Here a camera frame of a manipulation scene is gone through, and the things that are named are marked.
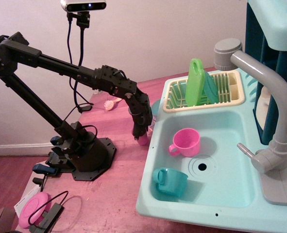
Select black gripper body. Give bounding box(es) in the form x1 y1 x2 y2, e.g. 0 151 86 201
131 101 152 136

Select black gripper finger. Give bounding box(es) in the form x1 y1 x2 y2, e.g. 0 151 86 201
141 126 149 136
133 131 140 141

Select small pink plastic tumbler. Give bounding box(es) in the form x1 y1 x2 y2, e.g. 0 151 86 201
137 133 148 146

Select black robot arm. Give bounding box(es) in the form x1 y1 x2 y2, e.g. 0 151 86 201
0 32 152 181

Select light blue toy sink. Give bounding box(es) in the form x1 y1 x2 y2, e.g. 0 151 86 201
136 69 287 233

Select teal plate on table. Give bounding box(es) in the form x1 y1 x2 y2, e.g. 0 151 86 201
151 99 160 117

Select cream toy dish brush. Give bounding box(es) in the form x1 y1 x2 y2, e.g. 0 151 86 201
104 98 122 111

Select green plastic cutting board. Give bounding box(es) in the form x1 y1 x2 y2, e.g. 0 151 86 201
185 58 205 107

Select teal plastic plate in rack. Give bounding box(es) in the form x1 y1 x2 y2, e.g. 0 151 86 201
203 71 219 103

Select cream dish drying rack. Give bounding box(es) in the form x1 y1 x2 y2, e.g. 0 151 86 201
163 70 245 113

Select white paper sheet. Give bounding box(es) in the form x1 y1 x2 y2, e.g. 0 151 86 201
14 173 44 217

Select pink round disc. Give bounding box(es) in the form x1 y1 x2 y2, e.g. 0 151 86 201
18 192 51 229

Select black usb hub box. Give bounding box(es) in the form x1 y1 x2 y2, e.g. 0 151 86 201
29 203 64 233

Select grey toy faucet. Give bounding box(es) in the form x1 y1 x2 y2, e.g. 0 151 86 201
214 38 287 206

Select dark teal toy cabinet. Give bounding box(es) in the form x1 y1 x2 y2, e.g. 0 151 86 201
245 0 287 145

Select pink mug with handle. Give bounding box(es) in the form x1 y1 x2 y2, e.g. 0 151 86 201
168 128 201 157

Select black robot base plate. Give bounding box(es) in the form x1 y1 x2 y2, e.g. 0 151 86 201
70 138 117 181

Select teal mug with handle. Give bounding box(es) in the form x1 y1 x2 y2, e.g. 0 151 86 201
152 167 188 197

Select black camera cable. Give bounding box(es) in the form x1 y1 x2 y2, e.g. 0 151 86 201
66 11 94 112

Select blue handled clamp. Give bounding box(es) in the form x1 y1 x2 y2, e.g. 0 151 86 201
32 164 57 175

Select silver depth camera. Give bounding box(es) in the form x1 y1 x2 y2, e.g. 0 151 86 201
60 0 107 13

